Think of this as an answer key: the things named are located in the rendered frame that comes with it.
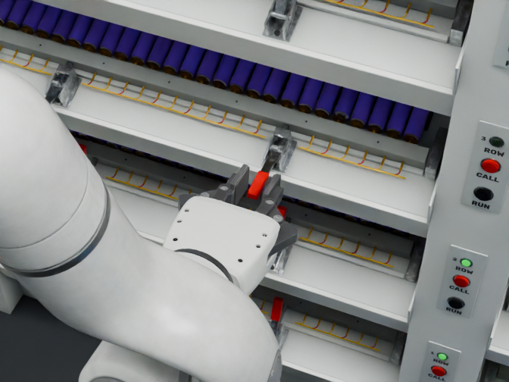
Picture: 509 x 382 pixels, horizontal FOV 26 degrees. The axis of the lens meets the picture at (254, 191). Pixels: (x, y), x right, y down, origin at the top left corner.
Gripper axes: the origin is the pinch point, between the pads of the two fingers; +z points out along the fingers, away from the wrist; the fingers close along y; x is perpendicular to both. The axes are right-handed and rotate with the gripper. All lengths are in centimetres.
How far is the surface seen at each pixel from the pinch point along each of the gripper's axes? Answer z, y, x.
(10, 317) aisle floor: 16, -42, -53
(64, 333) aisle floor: 16, -33, -52
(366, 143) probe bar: 9.3, 9.1, 3.1
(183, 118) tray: 8.5, -11.9, -0.1
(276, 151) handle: 6.0, 0.1, 1.1
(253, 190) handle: -0.2, -0.1, 0.1
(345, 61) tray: 1.6, 7.2, 17.2
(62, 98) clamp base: 5.5, -25.7, 0.1
